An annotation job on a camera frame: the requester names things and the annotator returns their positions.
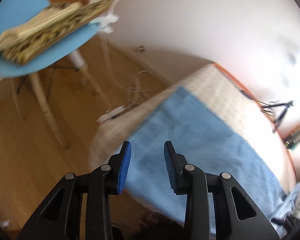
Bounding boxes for blue round chair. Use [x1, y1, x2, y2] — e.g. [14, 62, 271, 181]
[0, 0, 113, 148]

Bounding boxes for white power strip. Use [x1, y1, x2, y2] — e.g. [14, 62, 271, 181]
[97, 106, 128, 124]

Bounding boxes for beige checkered bed blanket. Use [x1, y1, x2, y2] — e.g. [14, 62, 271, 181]
[88, 64, 296, 193]

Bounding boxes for light blue denim pants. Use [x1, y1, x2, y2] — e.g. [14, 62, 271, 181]
[126, 88, 300, 239]

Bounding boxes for leopard print folded cloth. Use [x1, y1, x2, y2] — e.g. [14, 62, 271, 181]
[0, 0, 114, 66]

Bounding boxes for white clip lamp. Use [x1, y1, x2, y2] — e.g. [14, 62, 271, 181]
[89, 0, 120, 34]

